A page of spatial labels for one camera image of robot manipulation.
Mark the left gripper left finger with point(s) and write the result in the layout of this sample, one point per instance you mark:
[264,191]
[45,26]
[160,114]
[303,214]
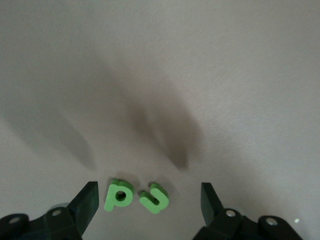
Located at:
[82,207]

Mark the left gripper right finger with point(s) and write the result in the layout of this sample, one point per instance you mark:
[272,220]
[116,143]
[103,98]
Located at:
[212,207]

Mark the green foam letter p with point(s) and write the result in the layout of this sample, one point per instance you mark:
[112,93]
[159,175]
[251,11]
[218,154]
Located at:
[111,200]

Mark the green foam letter u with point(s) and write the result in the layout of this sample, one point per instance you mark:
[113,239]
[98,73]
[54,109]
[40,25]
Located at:
[156,206]

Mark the brown table mat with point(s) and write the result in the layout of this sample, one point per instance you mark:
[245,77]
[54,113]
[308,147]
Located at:
[160,75]

